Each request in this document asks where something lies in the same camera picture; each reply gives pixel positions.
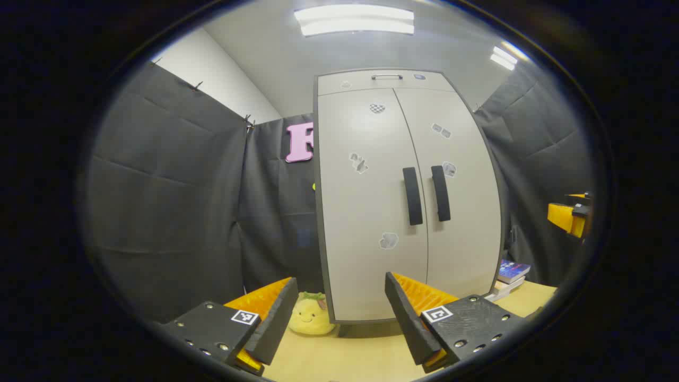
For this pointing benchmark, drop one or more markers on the small ceiling light panel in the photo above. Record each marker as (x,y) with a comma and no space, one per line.
(503,57)

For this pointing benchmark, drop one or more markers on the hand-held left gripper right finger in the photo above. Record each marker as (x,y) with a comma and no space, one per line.
(408,323)

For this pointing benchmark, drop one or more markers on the grey double-door shoe cabinet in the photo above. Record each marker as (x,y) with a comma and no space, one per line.
(355,83)

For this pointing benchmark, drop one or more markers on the large ceiling light panel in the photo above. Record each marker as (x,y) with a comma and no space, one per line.
(354,20)

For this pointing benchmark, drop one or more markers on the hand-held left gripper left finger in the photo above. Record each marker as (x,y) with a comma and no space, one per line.
(276,323)

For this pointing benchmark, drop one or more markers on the blue book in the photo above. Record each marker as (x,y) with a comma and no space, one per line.
(513,271)

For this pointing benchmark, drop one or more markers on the black backdrop cloth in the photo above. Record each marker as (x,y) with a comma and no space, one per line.
(170,212)
(536,175)

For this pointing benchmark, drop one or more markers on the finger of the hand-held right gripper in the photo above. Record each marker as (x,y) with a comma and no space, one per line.
(565,217)

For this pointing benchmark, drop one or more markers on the yellow smiling plush toy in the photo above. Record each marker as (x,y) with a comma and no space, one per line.
(308,318)

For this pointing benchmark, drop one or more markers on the grey shoe cabinet door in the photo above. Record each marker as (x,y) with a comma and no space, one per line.
(469,228)
(360,212)

